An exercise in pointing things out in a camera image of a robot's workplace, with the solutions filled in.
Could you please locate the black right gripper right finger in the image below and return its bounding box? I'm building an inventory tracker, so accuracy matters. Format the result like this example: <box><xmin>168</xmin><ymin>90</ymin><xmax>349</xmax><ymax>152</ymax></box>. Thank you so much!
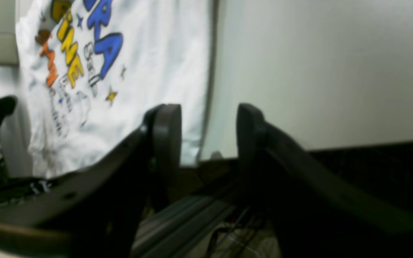
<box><xmin>236</xmin><ymin>103</ymin><xmax>413</xmax><ymax>258</ymax></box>

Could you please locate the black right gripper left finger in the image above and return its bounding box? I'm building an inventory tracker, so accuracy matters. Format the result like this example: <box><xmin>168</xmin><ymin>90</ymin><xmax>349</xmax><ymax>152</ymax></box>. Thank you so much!
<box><xmin>0</xmin><ymin>104</ymin><xmax>182</xmax><ymax>258</ymax></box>

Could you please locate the white printed t-shirt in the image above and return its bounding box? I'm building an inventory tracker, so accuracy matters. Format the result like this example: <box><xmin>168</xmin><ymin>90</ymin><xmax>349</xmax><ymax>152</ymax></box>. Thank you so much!
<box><xmin>0</xmin><ymin>0</ymin><xmax>213</xmax><ymax>178</ymax></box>

